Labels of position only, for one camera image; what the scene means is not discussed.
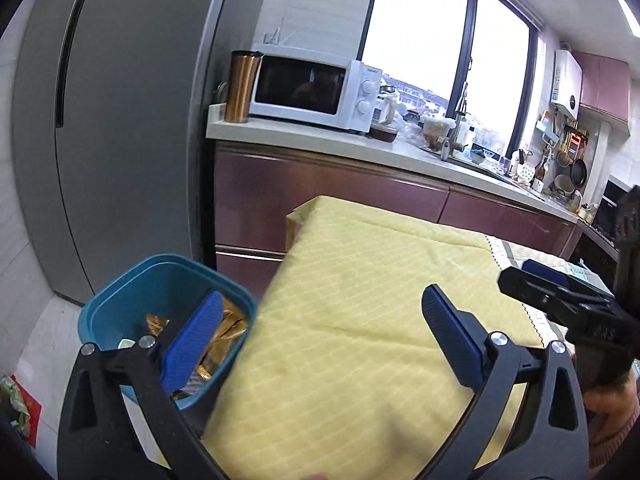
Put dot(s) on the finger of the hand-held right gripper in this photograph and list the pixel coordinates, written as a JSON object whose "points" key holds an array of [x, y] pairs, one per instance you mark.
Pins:
{"points": [[547, 270], [550, 297]]}

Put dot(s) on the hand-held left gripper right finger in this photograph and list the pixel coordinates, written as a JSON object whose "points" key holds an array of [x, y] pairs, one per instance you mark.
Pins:
{"points": [[450, 342]]}

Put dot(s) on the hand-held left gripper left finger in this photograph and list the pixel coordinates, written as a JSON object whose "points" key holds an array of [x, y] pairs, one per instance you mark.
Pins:
{"points": [[196, 342]]}

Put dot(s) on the gold foil snack packet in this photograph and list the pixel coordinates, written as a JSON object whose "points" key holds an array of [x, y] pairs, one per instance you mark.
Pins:
{"points": [[156, 325], [227, 335]]}

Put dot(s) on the teal plastic trash bin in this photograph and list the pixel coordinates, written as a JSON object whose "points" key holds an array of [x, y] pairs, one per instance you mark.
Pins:
{"points": [[150, 280]]}

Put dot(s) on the person's right forearm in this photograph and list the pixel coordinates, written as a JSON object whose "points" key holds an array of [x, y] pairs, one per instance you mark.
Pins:
{"points": [[620, 442]]}

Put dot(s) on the person's right hand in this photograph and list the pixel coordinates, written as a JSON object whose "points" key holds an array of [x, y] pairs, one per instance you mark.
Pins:
{"points": [[607, 402]]}

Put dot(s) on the white green patterned cloth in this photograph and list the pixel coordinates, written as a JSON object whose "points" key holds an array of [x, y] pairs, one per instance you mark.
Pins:
{"points": [[515, 255]]}

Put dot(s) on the black built-in oven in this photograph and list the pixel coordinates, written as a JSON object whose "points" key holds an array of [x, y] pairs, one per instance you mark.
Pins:
{"points": [[602, 220]]}

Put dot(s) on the yellow checked tablecloth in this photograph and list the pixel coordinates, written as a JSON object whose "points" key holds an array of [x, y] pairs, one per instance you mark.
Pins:
{"points": [[360, 310]]}

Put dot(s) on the dark glass bottle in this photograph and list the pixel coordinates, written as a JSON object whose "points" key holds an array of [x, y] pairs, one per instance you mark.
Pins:
{"points": [[540, 170]]}

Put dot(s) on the white dotted mug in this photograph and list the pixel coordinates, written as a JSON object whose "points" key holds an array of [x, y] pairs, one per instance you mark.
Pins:
{"points": [[525, 171]]}

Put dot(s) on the black frying pan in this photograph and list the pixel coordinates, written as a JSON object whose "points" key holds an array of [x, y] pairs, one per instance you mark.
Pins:
{"points": [[579, 174]]}

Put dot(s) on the white soap bottle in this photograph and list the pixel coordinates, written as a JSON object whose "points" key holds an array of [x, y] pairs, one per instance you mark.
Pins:
{"points": [[463, 132]]}

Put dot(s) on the steel kitchen faucet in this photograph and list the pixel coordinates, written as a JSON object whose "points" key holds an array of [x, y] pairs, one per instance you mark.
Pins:
{"points": [[457, 120]]}

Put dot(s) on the lidded food jar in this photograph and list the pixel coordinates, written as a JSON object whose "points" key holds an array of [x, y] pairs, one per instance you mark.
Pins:
{"points": [[436, 130]]}

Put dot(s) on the red green plastic bag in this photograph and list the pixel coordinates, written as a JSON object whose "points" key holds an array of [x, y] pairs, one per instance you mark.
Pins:
{"points": [[20, 410]]}

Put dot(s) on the mauve base cabinet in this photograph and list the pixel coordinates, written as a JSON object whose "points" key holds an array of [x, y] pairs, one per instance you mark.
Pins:
{"points": [[325, 195]]}

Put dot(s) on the clear plastic bags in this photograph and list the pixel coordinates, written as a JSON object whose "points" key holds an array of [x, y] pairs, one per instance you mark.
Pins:
{"points": [[412, 130]]}

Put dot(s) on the dark brown food container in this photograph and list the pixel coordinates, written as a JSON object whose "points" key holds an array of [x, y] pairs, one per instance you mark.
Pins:
{"points": [[385, 133]]}

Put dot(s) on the grey refrigerator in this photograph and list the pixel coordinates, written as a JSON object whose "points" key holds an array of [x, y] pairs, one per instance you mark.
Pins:
{"points": [[130, 135]]}

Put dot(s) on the white kitchen countertop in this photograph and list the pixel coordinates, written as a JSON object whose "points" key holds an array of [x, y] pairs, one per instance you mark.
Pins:
{"points": [[300, 137]]}

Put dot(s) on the copper travel tumbler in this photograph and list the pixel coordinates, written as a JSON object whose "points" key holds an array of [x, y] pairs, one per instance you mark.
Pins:
{"points": [[240, 90]]}

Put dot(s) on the white microwave oven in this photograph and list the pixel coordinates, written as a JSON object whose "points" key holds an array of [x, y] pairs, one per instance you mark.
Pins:
{"points": [[300, 87]]}

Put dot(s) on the black framed window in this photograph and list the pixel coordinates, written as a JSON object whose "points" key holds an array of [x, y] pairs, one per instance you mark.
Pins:
{"points": [[415, 25]]}

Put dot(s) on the green wall rack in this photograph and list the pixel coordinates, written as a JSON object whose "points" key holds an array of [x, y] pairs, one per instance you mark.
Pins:
{"points": [[547, 130]]}

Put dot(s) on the white wall water heater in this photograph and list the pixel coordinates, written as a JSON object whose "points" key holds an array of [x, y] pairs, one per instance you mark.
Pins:
{"points": [[567, 85]]}

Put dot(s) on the mauve wall cabinet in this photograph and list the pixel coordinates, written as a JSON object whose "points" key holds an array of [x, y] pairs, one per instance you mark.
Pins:
{"points": [[605, 85]]}

